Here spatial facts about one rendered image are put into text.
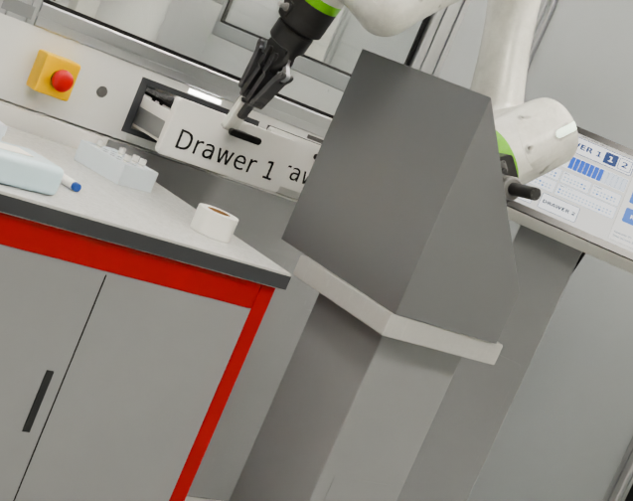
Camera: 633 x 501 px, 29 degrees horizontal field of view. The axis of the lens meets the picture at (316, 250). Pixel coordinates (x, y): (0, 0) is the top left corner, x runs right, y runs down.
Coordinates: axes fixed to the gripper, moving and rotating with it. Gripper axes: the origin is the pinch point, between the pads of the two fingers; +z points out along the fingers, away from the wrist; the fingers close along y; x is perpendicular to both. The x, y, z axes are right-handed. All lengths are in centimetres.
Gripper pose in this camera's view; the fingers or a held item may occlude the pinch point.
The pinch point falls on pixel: (237, 114)
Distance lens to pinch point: 235.0
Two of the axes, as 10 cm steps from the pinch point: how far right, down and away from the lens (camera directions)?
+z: -5.6, 7.4, 3.8
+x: 7.4, 2.3, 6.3
